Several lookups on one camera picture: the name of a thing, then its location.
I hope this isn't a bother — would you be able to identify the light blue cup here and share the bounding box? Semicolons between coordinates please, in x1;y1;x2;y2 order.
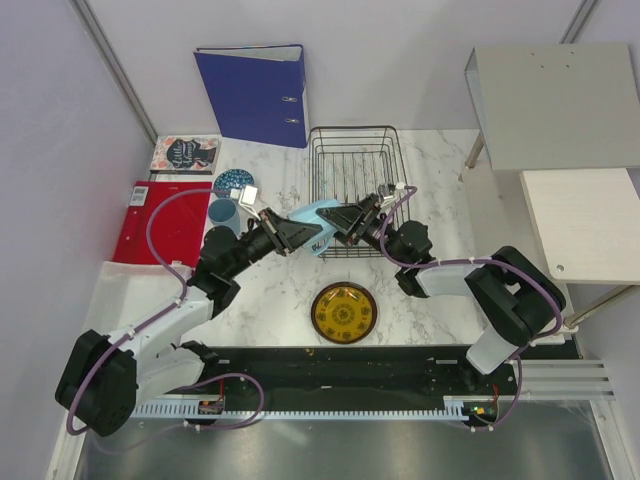
288;199;341;256

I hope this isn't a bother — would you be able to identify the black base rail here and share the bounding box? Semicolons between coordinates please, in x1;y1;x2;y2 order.
164;341;584;416

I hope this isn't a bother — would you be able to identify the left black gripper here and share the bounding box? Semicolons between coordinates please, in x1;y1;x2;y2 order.
226;208;322;279

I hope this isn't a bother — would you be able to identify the blue ring binder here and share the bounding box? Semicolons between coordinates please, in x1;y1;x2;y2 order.
194;44;309;149

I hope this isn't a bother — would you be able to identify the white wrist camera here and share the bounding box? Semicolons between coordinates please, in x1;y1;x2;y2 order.
378;182;406;198
229;184;258;207

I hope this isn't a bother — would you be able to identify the blue patterned bowl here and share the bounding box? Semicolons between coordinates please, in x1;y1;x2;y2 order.
214;168;255;194

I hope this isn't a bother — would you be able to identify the beige wooden board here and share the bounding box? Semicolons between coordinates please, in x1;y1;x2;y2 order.
520;168;639;285

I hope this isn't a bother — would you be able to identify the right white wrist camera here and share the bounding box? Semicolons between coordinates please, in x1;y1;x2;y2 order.
378;182;406;198

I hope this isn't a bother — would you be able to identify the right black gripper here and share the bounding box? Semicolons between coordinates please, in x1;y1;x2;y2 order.
316;194;406;267

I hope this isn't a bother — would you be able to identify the grey metal shelf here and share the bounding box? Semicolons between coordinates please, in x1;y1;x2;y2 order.
465;42;639;171

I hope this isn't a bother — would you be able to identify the red folder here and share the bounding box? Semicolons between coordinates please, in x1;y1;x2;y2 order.
112;182;212;267

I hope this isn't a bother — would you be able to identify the yellow plate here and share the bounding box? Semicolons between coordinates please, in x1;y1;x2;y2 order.
310;282;378;345

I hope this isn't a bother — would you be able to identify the black wire dish rack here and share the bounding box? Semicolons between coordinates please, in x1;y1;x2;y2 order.
308;125;431;263

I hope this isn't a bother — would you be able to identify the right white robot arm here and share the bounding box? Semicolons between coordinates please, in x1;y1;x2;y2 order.
315;195;566;394

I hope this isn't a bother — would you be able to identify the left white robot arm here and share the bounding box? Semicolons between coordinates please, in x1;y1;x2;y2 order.
55;208;327;437

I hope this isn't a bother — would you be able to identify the white cable duct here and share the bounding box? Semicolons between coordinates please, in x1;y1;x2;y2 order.
131;395;469;421

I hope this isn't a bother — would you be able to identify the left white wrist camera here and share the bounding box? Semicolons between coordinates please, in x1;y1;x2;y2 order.
229;184;258;207

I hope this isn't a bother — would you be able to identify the little women book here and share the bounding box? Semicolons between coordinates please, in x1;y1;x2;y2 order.
149;135;221;175

